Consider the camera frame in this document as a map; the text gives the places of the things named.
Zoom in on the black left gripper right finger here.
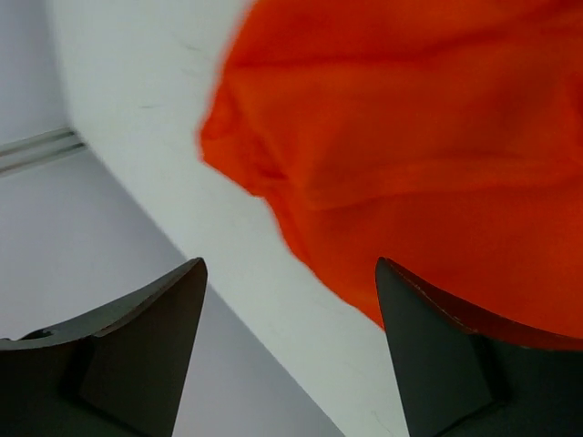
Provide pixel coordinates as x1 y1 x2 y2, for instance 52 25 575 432
375 259 582 436

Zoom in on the aluminium frame post left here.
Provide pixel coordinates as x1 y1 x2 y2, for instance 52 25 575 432
1 128 86 177

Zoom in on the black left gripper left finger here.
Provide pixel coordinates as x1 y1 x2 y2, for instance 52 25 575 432
1 258 208 436

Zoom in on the orange t shirt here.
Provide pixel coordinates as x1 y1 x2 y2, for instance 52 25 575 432
199 1 582 351

